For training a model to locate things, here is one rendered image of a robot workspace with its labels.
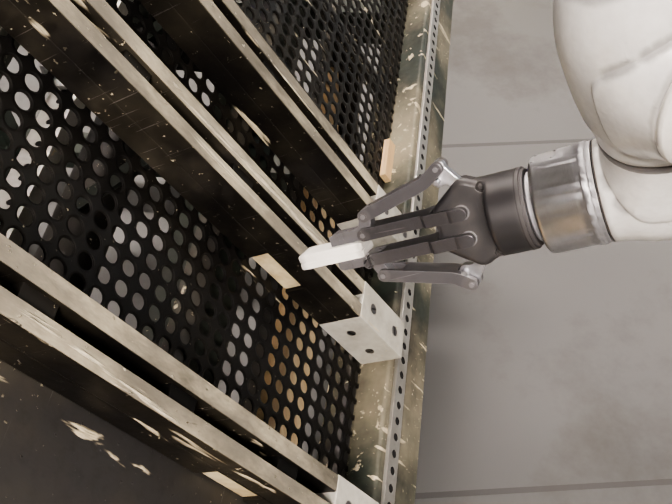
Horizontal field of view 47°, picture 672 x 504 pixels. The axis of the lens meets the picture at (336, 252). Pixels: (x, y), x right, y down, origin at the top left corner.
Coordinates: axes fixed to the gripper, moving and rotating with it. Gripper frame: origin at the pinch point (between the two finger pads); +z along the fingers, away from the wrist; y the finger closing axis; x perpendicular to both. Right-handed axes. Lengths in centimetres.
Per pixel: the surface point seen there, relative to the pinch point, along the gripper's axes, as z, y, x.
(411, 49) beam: 15, 14, -94
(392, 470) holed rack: 13.8, -38.8, -20.8
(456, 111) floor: 41, -14, -206
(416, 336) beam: 14, -29, -44
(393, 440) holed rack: 13.8, -36.0, -24.1
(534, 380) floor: 20, -83, -128
